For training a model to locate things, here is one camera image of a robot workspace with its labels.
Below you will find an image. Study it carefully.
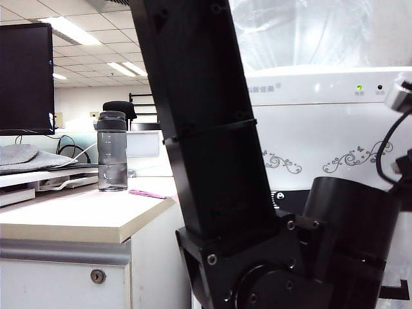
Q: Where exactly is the white desk partition panel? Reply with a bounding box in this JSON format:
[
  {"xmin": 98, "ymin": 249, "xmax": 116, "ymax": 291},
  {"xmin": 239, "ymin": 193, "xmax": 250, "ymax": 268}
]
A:
[{"xmin": 126, "ymin": 129, "xmax": 176, "ymax": 178}]

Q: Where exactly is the pink paper sheet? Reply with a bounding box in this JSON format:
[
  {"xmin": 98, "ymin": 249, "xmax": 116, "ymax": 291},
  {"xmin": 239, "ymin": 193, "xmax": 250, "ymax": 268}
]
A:
[{"xmin": 128, "ymin": 189, "xmax": 167, "ymax": 200}]

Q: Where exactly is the grey bottle with black lid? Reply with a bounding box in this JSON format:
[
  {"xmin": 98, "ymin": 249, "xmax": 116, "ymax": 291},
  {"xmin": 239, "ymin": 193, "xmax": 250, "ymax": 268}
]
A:
[{"xmin": 97, "ymin": 110, "xmax": 129, "ymax": 192}]

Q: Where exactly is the white water dispenser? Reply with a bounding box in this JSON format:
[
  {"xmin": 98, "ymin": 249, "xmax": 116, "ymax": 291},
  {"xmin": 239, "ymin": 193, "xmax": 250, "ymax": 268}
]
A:
[{"xmin": 243, "ymin": 66, "xmax": 412, "ymax": 309}]

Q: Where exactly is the black shelf rack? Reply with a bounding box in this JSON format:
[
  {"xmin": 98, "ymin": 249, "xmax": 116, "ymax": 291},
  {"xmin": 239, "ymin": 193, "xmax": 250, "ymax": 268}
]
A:
[{"xmin": 128, "ymin": 92, "xmax": 160, "ymax": 124}]

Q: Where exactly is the white monitor riser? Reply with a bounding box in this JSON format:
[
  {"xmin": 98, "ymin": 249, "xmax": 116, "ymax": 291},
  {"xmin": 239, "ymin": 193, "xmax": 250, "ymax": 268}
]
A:
[{"xmin": 0, "ymin": 167, "xmax": 99, "ymax": 207}]

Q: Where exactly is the black flat screen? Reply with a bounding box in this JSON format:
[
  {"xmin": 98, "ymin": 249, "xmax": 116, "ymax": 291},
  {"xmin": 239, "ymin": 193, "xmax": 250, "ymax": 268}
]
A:
[{"xmin": 131, "ymin": 122, "xmax": 162, "ymax": 132}]

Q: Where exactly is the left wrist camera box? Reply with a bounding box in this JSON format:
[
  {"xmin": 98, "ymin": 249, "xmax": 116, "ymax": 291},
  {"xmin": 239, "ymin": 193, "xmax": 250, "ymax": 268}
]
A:
[{"xmin": 271, "ymin": 189, "xmax": 310, "ymax": 210}]

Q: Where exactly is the black right camera cable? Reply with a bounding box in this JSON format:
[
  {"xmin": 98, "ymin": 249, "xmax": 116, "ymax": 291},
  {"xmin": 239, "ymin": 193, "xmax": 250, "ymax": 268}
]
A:
[{"xmin": 376, "ymin": 112, "xmax": 412, "ymax": 194}]

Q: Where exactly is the ceiling air vent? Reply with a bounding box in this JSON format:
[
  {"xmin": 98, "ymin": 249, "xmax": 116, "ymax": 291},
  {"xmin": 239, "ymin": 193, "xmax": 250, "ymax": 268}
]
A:
[{"xmin": 86, "ymin": 0, "xmax": 131, "ymax": 8}]

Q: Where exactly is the ceiling light strip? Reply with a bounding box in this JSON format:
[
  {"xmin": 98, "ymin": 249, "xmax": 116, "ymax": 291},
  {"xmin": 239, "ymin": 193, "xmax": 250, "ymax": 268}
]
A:
[
  {"xmin": 107, "ymin": 62, "xmax": 137, "ymax": 78},
  {"xmin": 122, "ymin": 61, "xmax": 149, "ymax": 77}
]

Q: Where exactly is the black office chair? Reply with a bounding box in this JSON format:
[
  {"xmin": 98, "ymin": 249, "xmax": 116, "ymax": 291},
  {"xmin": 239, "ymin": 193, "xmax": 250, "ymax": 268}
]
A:
[{"xmin": 102, "ymin": 100, "xmax": 138, "ymax": 129}]

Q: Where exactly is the black USB plug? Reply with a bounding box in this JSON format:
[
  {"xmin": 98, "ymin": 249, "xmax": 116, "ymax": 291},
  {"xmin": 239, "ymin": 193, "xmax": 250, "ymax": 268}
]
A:
[{"xmin": 390, "ymin": 154, "xmax": 407, "ymax": 175}]

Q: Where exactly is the white desk cable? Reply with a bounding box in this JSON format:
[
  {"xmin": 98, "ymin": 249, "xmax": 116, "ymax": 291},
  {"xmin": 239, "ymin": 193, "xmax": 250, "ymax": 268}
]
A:
[{"xmin": 48, "ymin": 143, "xmax": 98, "ymax": 170}]

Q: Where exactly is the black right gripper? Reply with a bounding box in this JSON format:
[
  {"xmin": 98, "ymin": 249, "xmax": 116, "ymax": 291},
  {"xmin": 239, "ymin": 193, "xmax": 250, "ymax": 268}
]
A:
[{"xmin": 389, "ymin": 175, "xmax": 412, "ymax": 213}]

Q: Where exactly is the wide ceiling light panel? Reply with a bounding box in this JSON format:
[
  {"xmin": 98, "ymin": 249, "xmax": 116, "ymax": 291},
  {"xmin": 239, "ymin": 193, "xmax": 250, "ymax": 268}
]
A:
[{"xmin": 37, "ymin": 15, "xmax": 104, "ymax": 46}]

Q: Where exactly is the grey felt sleeve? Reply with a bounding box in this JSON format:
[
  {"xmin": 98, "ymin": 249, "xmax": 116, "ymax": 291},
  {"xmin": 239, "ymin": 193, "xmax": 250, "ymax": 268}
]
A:
[{"xmin": 0, "ymin": 144, "xmax": 79, "ymax": 176}]

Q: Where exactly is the black computer monitor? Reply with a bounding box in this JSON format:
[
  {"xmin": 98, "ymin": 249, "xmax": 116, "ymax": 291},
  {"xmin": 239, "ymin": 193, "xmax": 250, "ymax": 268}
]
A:
[{"xmin": 0, "ymin": 22, "xmax": 56, "ymax": 136}]

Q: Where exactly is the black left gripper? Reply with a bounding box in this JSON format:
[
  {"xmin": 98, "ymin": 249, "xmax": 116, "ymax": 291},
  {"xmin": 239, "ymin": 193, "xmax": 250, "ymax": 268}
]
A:
[{"xmin": 379, "ymin": 277, "xmax": 410, "ymax": 299}]

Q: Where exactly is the round metal drawer lock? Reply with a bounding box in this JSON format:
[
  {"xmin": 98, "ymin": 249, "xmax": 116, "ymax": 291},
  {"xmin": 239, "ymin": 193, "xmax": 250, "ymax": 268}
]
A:
[{"xmin": 90, "ymin": 268, "xmax": 107, "ymax": 285}]

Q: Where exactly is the frosted glass desk partition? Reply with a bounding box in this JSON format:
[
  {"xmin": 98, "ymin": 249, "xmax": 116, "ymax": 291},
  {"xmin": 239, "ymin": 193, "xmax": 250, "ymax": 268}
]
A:
[{"xmin": 55, "ymin": 129, "xmax": 98, "ymax": 162}]

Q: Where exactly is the white drawer cabinet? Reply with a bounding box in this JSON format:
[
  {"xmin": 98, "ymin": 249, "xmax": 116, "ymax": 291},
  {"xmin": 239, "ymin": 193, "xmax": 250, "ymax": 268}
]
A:
[{"xmin": 0, "ymin": 238, "xmax": 133, "ymax": 309}]

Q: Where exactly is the plastic-wrapped water jug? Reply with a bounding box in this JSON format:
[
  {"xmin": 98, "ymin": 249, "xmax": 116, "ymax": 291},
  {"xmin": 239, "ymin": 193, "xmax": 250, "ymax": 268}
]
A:
[{"xmin": 229, "ymin": 0, "xmax": 379, "ymax": 73}]

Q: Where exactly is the black desk cable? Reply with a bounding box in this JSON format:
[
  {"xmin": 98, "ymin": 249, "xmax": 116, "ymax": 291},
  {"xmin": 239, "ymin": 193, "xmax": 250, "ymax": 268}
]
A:
[{"xmin": 57, "ymin": 134, "xmax": 97, "ymax": 164}]

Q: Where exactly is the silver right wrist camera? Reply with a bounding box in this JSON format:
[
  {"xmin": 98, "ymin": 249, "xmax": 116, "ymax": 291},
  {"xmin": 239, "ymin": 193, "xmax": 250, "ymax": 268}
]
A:
[{"xmin": 384, "ymin": 72, "xmax": 412, "ymax": 113}]

